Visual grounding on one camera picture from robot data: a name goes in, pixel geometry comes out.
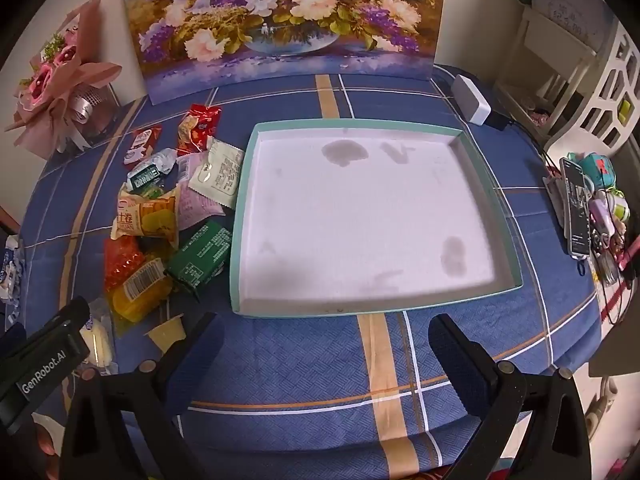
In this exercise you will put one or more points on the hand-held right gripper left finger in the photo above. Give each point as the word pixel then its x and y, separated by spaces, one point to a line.
pixel 197 360

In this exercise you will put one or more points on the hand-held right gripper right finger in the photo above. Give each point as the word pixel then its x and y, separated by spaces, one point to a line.
pixel 455 360

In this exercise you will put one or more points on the small jelly cup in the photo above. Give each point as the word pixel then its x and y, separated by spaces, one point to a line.
pixel 167 332

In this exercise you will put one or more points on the cream cake clear packet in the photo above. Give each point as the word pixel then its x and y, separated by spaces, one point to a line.
pixel 100 340

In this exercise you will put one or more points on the dark green snack packet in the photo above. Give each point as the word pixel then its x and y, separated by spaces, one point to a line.
pixel 200 255

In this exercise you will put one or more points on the red gold-patterned snack packet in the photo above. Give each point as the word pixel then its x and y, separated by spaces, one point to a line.
pixel 120 262

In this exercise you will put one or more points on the yellow egg roll packet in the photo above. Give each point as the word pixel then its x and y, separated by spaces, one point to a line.
pixel 147 217

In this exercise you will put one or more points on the pink snack packet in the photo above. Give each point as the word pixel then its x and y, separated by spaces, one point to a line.
pixel 192 205

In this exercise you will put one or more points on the teal-rimmed white tray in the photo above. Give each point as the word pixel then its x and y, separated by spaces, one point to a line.
pixel 365 220

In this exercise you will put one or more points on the white green-print sachet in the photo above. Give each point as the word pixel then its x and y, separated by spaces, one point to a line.
pixel 220 175

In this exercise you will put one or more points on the teal white snack packet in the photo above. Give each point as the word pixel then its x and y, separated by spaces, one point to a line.
pixel 150 172

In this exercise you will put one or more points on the small brown-red snack packet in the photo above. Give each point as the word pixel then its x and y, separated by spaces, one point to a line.
pixel 142 145

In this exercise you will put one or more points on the red peanut snack packet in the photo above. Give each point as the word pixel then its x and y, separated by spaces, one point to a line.
pixel 197 127

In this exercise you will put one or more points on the person's left hand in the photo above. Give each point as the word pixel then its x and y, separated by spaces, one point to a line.
pixel 47 445

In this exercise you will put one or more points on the blue white wrapped packets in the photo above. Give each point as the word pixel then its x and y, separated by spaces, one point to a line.
pixel 7 270

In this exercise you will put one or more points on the blue plaid tablecloth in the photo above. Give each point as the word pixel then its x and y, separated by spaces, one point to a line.
pixel 310 360

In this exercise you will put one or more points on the teal toy pouch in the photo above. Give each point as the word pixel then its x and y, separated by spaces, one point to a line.
pixel 600 170

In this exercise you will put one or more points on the black plug adapter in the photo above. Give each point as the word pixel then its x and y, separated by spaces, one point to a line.
pixel 498 121

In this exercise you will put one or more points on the white power adapter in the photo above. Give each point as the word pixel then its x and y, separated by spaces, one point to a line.
pixel 472 100

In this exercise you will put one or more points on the pink flower bouquet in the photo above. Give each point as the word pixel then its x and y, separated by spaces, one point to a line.
pixel 55 75

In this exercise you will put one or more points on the white lattice basket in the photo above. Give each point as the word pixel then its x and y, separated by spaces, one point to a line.
pixel 607 95

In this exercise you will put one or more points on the white wooden chair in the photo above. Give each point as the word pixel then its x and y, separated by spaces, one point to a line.
pixel 545 60

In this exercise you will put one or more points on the flower painting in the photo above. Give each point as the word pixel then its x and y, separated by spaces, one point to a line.
pixel 280 25

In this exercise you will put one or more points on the grey printed board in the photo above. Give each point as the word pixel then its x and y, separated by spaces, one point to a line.
pixel 570 10

